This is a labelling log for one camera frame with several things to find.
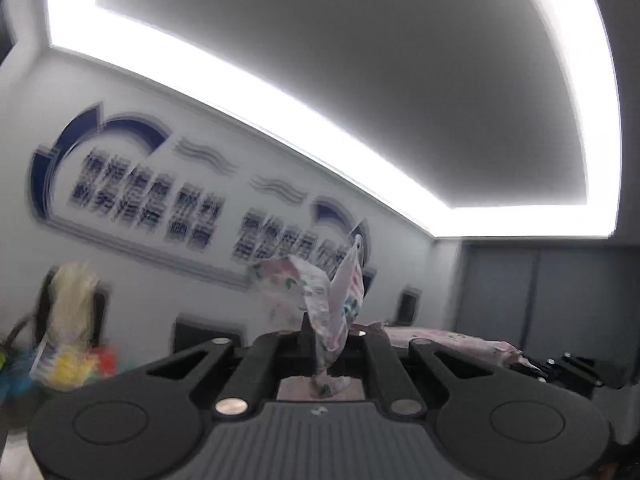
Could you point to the green fabric bag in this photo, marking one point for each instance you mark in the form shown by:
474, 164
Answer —
75, 370

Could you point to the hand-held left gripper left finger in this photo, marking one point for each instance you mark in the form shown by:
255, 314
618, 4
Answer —
260, 360

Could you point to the grey curtain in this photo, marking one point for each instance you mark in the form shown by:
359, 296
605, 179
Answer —
540, 290

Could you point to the blue lettered wall sign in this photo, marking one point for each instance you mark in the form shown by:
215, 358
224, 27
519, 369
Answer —
125, 195

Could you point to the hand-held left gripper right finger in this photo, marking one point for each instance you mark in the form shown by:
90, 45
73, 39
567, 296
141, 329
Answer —
385, 365

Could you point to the cream cloth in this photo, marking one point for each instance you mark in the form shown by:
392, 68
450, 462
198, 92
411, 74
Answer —
72, 305

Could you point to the floral ruffled white garment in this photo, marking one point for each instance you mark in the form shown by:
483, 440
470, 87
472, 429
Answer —
320, 300

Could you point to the ceiling light strip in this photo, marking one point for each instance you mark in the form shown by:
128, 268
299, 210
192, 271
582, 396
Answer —
200, 75

